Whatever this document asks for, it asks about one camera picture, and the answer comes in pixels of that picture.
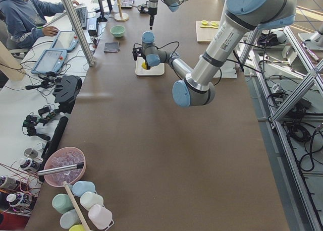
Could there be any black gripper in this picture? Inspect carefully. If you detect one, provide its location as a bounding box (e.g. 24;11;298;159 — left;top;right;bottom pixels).
149;15;154;30
132;46;146;61

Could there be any yellow lemon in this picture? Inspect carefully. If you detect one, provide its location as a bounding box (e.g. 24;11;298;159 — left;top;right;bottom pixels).
141;62;149;70

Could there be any white rabbit print tray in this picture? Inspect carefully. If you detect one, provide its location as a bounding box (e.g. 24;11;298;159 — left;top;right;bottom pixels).
135;57;165;76

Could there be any grey folded cloth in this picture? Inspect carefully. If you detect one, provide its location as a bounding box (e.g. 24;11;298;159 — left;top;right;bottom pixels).
103;42;120;53

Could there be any light green bowl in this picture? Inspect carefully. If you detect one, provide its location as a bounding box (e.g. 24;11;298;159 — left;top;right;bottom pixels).
110;25;126;38

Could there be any wooden mug tree stand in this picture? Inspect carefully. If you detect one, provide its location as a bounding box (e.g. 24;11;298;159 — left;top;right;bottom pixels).
114;0;129;22

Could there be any bamboo cutting board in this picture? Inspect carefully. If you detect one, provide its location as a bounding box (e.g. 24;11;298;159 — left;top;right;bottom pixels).
195;21;220;43

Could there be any yellow plastic knife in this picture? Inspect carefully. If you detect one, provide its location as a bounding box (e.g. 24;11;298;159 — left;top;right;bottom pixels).
199;25;218;29

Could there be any upper lemon slice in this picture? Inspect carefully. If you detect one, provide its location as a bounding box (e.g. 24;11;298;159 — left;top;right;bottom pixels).
211;21;219;26

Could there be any black keyboard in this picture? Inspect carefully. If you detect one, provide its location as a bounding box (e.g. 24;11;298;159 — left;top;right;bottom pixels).
75;7;87;29

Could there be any upper teach pendant tablet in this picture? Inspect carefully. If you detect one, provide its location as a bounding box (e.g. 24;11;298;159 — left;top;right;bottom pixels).
51;31;78;52

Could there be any teach pendant tablet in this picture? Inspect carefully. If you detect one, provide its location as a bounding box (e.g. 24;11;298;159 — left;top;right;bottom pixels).
31;49;67;74
51;31;78;52

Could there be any black device stand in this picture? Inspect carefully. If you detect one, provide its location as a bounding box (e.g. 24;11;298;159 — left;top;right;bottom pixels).
52;75;82;113

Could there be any lower teach pendant tablet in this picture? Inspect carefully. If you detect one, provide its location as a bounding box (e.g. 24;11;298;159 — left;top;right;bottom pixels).
31;49;67;74

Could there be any person in blue hoodie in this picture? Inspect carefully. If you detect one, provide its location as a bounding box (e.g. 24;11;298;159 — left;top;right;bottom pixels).
1;0;65;48

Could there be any pink bowl of ice cubes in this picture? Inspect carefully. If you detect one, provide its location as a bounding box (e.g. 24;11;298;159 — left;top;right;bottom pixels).
43;147;86;187

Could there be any blue plastic cup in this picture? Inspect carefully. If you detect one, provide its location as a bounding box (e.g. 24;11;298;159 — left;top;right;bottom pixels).
72;181;96;197

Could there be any white plastic cup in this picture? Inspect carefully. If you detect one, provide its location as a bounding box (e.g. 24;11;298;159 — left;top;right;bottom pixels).
80;191;104;211

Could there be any pink plastic cup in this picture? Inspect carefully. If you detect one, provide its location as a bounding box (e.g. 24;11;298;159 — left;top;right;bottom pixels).
88;204;113;230

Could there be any yellow plastic cup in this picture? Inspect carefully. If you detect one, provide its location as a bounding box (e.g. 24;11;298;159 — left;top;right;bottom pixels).
69;224;85;231

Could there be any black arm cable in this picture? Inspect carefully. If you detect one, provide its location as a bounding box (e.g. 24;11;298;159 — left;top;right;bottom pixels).
133;41;180;55

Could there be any aluminium frame post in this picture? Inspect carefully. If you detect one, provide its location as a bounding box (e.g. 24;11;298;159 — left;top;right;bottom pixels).
61;0;95;67

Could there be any metal scoop handle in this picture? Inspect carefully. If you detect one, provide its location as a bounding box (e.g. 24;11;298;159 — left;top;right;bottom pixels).
37;162;86;176

